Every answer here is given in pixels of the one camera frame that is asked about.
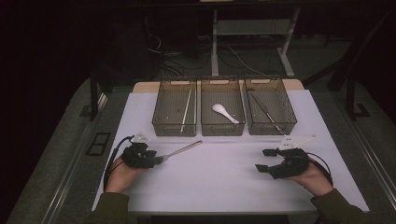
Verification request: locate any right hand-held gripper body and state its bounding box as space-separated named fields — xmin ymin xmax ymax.
xmin=270 ymin=133 xmax=318 ymax=180

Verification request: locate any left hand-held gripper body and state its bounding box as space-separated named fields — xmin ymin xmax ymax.
xmin=120 ymin=132 xmax=158 ymax=170

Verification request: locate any brown translucent plastic basket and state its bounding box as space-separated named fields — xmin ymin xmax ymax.
xmin=243 ymin=76 xmax=298 ymax=136
xmin=151 ymin=78 xmax=198 ymax=138
xmin=200 ymin=77 xmax=247 ymax=137

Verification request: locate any white ceramic spoon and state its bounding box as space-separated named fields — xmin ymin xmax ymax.
xmin=212 ymin=103 xmax=241 ymax=125

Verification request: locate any person's right hand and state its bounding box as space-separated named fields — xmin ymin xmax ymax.
xmin=281 ymin=158 xmax=334 ymax=197

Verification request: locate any person's left hand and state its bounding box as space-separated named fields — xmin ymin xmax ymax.
xmin=105 ymin=155 xmax=148 ymax=194

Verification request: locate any white table mat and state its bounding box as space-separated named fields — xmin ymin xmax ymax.
xmin=92 ymin=89 xmax=371 ymax=216

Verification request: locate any black metal stand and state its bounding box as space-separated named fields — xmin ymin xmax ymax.
xmin=326 ymin=74 xmax=372 ymax=121

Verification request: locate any left hand-held gripper black cable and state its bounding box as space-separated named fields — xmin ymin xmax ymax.
xmin=103 ymin=134 xmax=134 ymax=192

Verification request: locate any hand-held gripper black cable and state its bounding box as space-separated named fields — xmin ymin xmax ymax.
xmin=307 ymin=152 xmax=333 ymax=187
xmin=103 ymin=134 xmax=134 ymax=192

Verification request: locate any right hand-held gripper black cable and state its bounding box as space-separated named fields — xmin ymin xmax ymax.
xmin=307 ymin=152 xmax=333 ymax=187

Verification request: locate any metal floor rail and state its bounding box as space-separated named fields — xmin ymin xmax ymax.
xmin=348 ymin=119 xmax=396 ymax=202
xmin=40 ymin=92 xmax=108 ymax=224

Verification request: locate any white floor cable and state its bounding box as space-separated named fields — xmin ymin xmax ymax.
xmin=226 ymin=46 xmax=269 ymax=77

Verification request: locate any bundle of black floor cables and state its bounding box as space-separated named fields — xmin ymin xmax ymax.
xmin=146 ymin=32 xmax=213 ymax=78

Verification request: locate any white metal desk frame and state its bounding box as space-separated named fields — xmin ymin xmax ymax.
xmin=210 ymin=7 xmax=302 ymax=78

